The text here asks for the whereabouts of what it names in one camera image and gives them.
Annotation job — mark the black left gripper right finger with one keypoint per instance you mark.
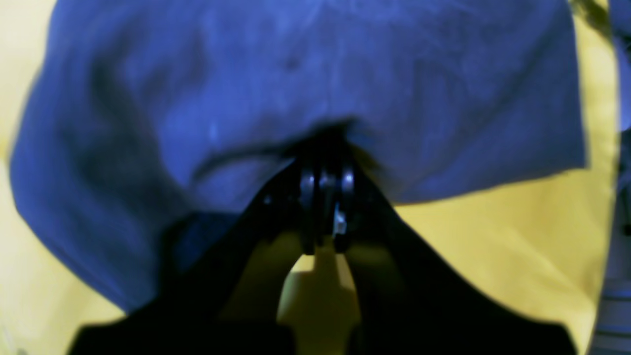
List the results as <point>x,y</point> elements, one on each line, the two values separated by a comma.
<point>412,302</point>

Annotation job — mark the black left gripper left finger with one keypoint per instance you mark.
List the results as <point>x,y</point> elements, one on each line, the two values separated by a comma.
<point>227,302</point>

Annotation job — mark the dark blue-grey T-shirt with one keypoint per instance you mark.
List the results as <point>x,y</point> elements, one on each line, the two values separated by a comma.
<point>146,110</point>

